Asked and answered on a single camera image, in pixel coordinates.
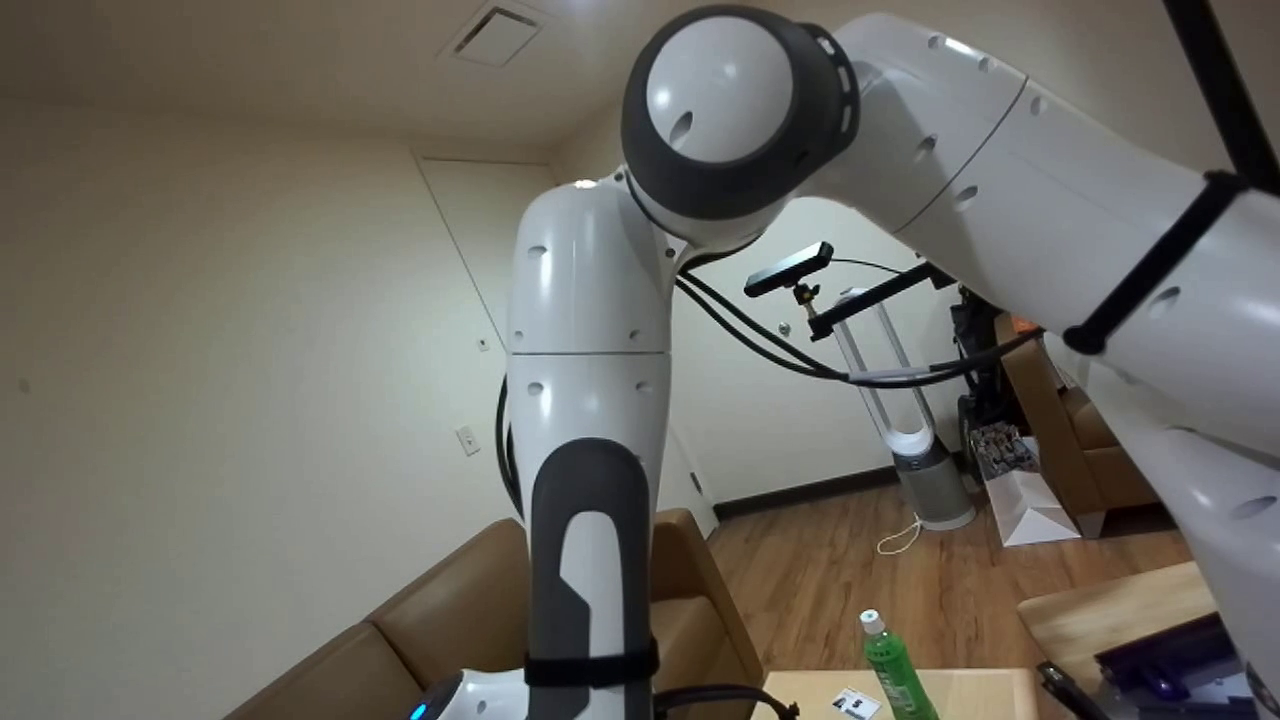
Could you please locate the black upright bag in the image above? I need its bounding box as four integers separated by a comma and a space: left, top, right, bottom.
949, 287, 1040, 433

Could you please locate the white paper bag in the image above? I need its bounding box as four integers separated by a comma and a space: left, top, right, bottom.
979, 423, 1084, 552

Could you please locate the white tower fan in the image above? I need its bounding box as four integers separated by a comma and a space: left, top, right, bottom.
833, 283, 979, 535

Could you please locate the brown leather sofa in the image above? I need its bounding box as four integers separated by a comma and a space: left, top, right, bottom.
223, 506, 772, 720

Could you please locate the ceiling vent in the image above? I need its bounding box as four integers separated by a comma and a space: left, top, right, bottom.
447, 4, 546, 68

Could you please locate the green plastic bottle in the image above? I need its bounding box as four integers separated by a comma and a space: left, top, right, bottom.
857, 604, 941, 720

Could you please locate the small white card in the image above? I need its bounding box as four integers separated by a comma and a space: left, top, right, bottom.
829, 684, 884, 720

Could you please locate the wooden cabinet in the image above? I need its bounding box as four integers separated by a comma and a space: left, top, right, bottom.
996, 317, 1166, 541

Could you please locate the low wooden board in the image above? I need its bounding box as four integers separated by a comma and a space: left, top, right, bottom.
1017, 557, 1226, 675

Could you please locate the purple black device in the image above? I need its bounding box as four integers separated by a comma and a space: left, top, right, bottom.
1094, 614, 1259, 720

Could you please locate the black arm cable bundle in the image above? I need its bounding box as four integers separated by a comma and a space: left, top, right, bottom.
492, 256, 1048, 720

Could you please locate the black stereo camera bar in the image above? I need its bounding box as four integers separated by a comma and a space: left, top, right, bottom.
742, 241, 841, 301

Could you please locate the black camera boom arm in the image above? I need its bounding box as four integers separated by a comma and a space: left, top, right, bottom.
805, 256, 960, 343

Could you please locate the white cord on floor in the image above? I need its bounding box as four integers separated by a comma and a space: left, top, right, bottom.
871, 518, 934, 559

